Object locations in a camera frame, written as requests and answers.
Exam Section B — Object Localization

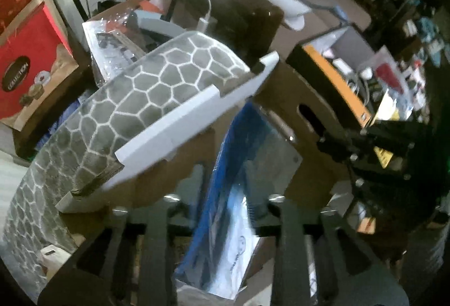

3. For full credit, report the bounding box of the brown cardboard box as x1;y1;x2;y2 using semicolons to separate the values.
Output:
91;0;177;23

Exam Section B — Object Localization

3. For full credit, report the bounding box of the clear plastic packet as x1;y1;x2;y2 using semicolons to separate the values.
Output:
82;11;167;86

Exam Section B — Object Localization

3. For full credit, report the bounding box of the grey stone-pattern tablecloth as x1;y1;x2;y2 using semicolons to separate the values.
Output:
3;31;252;304

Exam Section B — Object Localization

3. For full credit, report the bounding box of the red collection gift box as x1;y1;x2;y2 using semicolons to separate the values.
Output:
0;0;80;131

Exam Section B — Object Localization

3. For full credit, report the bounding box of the black orange-edged open box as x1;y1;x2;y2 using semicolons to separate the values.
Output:
286;25;388;128

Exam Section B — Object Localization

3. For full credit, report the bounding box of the white charger cable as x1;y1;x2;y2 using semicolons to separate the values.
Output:
165;0;212;33

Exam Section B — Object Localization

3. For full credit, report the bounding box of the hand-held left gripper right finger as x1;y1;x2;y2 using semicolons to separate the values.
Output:
268;193;356;306

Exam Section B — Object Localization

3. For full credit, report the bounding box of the white cardboard box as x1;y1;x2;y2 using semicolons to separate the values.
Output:
55;51;356;222

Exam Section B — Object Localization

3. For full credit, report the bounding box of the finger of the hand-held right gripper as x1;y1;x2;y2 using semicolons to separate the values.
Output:
316;132;356;161

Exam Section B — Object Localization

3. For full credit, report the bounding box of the blue clear plastic bag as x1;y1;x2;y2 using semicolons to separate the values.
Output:
172;102;303;300

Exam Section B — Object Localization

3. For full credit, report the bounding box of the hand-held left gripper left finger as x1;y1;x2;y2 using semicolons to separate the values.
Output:
100;163;206;306

